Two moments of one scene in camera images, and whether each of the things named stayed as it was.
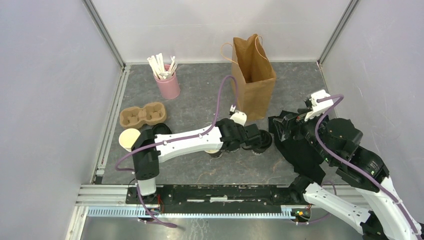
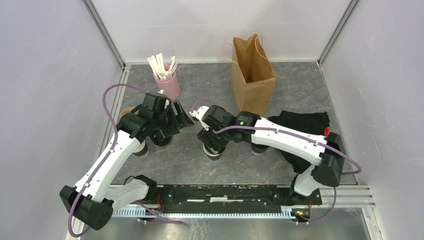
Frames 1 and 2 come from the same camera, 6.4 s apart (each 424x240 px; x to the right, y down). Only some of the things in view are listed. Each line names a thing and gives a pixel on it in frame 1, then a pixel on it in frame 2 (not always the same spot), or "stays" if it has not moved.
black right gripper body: [303, 128] -> [219, 139]
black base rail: [214, 199] stays
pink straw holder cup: [169, 88] stays
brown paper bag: [253, 80] stays
